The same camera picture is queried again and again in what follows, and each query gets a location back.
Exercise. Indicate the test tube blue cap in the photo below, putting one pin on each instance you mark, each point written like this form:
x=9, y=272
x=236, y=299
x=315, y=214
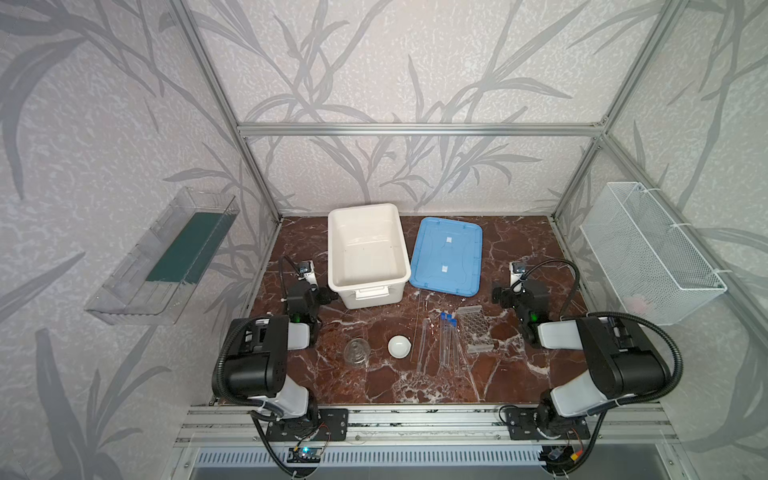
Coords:
x=459, y=361
x=444, y=341
x=451, y=366

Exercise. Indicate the clear acrylic wall shelf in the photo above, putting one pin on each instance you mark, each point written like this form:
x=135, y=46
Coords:
x=153, y=284

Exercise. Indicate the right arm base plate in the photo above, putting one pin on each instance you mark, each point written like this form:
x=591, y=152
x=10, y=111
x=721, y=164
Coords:
x=523, y=423

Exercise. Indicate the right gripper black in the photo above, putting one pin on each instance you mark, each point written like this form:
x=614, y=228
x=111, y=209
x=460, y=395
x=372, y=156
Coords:
x=504, y=295

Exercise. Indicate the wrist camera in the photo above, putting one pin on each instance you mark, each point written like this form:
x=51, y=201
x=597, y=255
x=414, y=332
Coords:
x=306, y=272
x=517, y=271

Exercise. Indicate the aluminium frame rail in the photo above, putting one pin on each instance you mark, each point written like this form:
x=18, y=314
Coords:
x=248, y=130

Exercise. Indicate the white wire mesh basket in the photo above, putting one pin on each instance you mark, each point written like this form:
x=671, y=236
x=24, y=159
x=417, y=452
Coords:
x=643, y=250

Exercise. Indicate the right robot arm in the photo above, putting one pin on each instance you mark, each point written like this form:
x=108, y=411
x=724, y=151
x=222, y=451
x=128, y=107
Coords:
x=628, y=359

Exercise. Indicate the glass stirring rod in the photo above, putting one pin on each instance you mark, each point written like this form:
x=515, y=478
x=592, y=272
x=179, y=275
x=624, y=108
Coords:
x=416, y=297

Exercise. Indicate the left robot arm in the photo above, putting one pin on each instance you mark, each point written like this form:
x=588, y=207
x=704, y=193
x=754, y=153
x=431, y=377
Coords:
x=251, y=368

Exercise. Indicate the clear plastic test tube rack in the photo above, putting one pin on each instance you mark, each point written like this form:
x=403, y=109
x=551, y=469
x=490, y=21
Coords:
x=475, y=330

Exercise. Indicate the blue plastic bin lid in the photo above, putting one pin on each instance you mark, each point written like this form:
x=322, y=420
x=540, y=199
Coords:
x=447, y=257

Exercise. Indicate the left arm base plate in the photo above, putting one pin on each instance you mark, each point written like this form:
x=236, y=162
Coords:
x=327, y=424

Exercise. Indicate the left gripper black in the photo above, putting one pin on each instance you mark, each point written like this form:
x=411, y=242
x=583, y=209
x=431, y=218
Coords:
x=320, y=296

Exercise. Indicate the pink object in basket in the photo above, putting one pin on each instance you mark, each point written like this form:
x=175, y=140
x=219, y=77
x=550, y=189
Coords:
x=638, y=305

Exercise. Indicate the white plastic storage bin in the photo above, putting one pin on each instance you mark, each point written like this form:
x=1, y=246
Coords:
x=368, y=262

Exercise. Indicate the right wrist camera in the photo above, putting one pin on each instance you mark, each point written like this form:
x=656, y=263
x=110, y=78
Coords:
x=517, y=271

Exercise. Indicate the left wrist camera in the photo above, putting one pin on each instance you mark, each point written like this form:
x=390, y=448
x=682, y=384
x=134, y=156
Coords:
x=306, y=272

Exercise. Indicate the white ceramic dish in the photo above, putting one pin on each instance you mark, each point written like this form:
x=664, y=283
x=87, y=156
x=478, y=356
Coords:
x=399, y=346

